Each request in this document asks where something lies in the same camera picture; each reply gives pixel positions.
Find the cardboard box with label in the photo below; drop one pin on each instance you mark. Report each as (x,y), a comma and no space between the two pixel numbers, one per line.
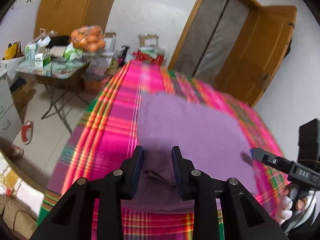
(148,40)

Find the folding side table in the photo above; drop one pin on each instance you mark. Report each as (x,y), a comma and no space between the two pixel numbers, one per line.
(59,78)

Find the purple garment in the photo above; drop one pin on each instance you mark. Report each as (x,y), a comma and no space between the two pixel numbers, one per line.
(212,140)

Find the beige knitted blanket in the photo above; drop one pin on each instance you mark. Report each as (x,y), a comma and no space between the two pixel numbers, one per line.
(17,217)

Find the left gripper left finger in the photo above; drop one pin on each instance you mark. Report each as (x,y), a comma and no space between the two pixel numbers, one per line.
(72,216)

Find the pink plaid bed sheet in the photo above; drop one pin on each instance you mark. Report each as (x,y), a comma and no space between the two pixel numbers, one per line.
(107,135)

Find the grey drawer cabinet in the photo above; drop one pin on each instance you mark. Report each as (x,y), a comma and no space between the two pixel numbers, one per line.
(10,122)

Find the yellow bag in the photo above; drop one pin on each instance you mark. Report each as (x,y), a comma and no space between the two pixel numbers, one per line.
(13,51)

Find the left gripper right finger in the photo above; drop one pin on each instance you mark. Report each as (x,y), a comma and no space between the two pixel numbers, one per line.
(221,206)

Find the right hand white glove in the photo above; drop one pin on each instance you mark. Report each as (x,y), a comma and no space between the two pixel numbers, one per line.
(305,206)

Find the bag of oranges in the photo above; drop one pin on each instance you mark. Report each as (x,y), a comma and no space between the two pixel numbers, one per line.
(88,38)

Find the red slipper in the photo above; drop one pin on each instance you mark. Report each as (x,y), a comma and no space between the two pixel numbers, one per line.
(27,132)

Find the wooden door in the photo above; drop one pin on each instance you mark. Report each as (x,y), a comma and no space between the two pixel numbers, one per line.
(257,53)

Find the wooden wardrobe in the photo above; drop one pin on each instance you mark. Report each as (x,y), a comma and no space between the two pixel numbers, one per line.
(64,16)

